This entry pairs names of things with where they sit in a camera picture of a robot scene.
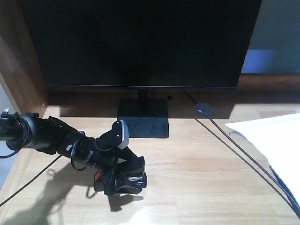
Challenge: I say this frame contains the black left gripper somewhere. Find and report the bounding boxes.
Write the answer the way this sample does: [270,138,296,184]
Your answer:
[79,138,145,196]

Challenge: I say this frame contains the black stapler orange button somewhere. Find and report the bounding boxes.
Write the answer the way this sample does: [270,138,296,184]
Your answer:
[93,168,147,195]

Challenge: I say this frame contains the white paper sheet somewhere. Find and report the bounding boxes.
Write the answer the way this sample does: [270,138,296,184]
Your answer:
[226,113,300,202]

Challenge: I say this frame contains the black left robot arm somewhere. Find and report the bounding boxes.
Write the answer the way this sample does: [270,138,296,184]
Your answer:
[0,112,147,196]

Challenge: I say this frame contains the wooden desk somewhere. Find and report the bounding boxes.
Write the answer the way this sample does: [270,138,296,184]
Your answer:
[0,0,300,225]

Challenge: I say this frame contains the black monitor stand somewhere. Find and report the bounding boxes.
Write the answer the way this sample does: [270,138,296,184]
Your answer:
[117,89,169,138]

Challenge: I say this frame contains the black monitor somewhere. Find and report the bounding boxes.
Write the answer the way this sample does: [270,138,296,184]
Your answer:
[20,0,262,88]

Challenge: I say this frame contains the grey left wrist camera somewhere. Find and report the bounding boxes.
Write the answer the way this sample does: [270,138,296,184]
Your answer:
[95,119,130,150]

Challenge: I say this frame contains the black monitor cable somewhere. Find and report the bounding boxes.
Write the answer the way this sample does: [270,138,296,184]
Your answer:
[183,90,300,213]

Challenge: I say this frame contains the grey desk cable grommet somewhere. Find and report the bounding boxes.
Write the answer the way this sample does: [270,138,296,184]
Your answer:
[195,103,214,115]

